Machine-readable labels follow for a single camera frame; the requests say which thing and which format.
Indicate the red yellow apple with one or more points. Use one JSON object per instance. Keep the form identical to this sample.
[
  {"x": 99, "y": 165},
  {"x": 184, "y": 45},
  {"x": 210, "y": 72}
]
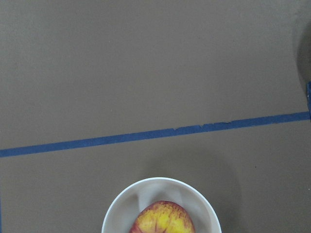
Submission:
[{"x": 163, "y": 217}]

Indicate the white bowl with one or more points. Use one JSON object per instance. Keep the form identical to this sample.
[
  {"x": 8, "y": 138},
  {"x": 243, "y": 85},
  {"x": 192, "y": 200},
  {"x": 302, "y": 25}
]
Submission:
[{"x": 129, "y": 203}]

